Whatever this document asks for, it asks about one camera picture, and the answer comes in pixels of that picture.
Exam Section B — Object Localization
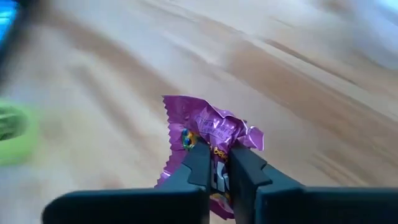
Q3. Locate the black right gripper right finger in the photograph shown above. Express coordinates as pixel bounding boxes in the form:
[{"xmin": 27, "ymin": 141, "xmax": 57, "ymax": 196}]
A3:
[{"xmin": 229, "ymin": 144, "xmax": 398, "ymax": 224}]

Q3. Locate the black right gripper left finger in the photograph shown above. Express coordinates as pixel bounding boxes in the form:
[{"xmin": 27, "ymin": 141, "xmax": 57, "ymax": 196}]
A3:
[{"xmin": 42, "ymin": 141, "xmax": 212, "ymax": 224}]

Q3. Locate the purple Skittles candy pack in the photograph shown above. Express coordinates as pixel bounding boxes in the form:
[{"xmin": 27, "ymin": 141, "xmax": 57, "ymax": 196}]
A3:
[{"xmin": 154, "ymin": 95, "xmax": 265, "ymax": 220}]

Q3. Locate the green plastic bucket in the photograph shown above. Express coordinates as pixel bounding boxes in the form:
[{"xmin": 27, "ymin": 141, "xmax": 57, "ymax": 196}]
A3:
[{"xmin": 0, "ymin": 99, "xmax": 40, "ymax": 167}]

